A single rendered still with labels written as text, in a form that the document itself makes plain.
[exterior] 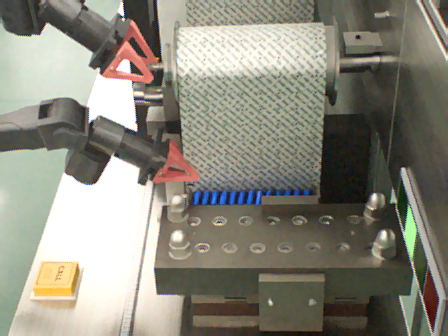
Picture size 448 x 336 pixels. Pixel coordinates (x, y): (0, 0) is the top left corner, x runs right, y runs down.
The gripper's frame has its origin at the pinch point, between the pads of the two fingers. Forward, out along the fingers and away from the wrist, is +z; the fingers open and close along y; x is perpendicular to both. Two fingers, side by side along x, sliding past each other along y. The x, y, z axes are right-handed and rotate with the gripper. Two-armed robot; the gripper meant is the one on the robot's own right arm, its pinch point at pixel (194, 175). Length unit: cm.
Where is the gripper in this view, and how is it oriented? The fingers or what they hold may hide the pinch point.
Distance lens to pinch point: 129.4
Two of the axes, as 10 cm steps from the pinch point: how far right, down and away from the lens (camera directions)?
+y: -0.6, 5.7, -8.2
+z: 8.9, 4.0, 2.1
